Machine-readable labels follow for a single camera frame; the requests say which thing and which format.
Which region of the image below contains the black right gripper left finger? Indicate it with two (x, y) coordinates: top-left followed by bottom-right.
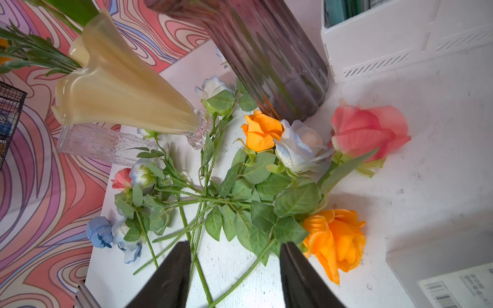
(127, 241), (191, 308)

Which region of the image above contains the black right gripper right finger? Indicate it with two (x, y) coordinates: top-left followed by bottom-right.
(280, 243), (345, 308)

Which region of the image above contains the orange rose flower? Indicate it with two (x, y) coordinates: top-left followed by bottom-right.
(189, 110), (283, 307)
(207, 208), (367, 308)

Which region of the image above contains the large pink rose flower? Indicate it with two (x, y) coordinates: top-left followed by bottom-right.
(318, 100), (412, 195)

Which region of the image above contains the orange marigold flower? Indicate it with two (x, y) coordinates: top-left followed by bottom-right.
(1, 24), (82, 76)

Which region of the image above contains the clear glass vase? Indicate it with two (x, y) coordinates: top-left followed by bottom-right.
(56, 123), (156, 167)

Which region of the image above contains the white rose flower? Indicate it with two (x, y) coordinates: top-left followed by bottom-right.
(195, 76), (235, 116)

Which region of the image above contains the yellow fluted glass vase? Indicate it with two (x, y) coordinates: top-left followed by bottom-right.
(51, 10), (208, 150)

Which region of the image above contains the purple ribbed glass vase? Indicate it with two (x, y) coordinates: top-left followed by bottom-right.
(145, 0), (329, 123)

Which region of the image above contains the white plastic file organizer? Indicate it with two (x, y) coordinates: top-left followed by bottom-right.
(321, 1), (492, 83)

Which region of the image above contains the black wire side basket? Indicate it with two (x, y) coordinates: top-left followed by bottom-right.
(0, 82), (27, 167)

